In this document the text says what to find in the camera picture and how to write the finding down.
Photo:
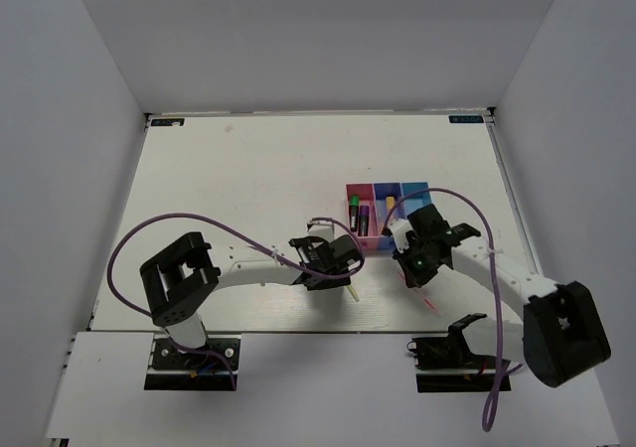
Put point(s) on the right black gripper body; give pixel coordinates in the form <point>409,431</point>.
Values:
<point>417,261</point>

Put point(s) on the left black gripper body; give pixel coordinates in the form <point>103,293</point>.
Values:
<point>329,283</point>

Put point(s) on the yellow thin pen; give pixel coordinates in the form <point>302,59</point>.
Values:
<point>353,293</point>

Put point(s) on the purple cap black marker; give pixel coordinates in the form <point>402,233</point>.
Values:
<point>363,220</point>

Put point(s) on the green cap black marker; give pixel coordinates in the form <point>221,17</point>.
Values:
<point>354,206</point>

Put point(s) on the orange cap clear highlighter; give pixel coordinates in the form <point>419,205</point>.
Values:
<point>390,206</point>

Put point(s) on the pink thin pen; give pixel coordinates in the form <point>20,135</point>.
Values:
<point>425,300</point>

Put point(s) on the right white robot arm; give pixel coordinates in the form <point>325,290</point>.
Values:
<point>559,335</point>

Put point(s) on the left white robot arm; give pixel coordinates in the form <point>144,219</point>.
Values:
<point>178,279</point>

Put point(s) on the light blue container bin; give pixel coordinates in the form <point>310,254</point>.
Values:
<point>417,196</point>

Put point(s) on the pink container bin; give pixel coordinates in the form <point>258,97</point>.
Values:
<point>366,194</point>

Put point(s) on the right corner label sticker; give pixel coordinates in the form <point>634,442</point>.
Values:
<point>465,119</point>

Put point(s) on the corner label sticker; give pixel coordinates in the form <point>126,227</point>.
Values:
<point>465,119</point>
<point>167,122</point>

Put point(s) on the left corner label sticker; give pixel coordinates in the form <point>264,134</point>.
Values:
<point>167,122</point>

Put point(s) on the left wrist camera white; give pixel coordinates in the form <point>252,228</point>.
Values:
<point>321,229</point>

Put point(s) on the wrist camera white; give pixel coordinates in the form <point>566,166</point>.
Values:
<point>321,229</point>
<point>403,236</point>

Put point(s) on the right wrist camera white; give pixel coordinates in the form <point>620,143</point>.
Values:
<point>403,236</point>

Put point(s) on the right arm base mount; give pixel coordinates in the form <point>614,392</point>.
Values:
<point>461,361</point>

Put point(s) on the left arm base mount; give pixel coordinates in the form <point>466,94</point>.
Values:
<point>216,370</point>

